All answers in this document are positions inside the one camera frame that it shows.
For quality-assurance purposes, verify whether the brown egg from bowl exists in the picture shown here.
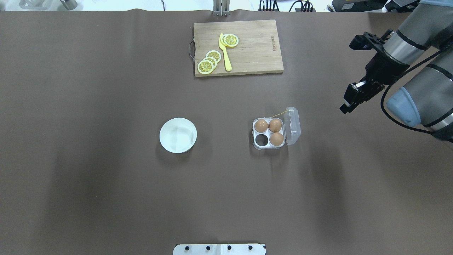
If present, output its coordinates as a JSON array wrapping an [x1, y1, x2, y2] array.
[[268, 118, 282, 133]]

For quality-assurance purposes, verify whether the brown egg in box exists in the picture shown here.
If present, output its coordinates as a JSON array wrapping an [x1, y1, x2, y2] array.
[[270, 132, 285, 146], [254, 119, 268, 133]]

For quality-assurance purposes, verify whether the aluminium frame post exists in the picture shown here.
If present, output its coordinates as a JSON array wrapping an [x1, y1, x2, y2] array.
[[212, 0, 231, 17]]

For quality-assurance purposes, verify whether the small steel cup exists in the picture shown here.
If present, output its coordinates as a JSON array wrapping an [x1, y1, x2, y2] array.
[[60, 0, 78, 10]]

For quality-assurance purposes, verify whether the white ceramic bowl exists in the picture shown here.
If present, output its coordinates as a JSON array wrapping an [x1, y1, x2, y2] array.
[[159, 118, 198, 154]]

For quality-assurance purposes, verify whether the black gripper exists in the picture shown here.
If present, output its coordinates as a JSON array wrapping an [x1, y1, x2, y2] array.
[[340, 52, 407, 114]]

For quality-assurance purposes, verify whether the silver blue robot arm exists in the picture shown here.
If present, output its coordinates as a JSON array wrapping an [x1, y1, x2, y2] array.
[[340, 0, 453, 142]]

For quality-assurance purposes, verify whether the clear plastic egg box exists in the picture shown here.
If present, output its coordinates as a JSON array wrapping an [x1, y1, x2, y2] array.
[[251, 107, 302, 150]]

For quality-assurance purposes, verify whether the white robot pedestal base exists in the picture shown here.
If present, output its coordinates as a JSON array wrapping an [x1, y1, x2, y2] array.
[[173, 243, 267, 255]]

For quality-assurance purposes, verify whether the black camera cable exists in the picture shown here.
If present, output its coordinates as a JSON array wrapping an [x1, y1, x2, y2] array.
[[380, 46, 450, 134]]

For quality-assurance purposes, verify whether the wooden cutting board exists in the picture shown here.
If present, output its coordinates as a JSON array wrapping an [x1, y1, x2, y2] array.
[[194, 19, 284, 77]]

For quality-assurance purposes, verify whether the lemon slice toy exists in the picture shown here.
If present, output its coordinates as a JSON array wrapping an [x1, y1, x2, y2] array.
[[206, 50, 222, 63], [219, 33, 226, 50], [203, 56, 217, 70], [222, 34, 239, 48], [197, 60, 214, 75]]

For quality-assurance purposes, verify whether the black power strip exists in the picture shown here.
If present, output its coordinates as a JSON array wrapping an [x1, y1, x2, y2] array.
[[257, 0, 316, 12]]

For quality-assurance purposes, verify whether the yellow plastic knife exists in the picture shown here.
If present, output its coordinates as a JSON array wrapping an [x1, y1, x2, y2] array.
[[221, 49, 233, 72]]

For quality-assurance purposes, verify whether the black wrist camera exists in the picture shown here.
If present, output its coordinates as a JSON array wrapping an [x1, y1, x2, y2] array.
[[349, 30, 393, 52]]

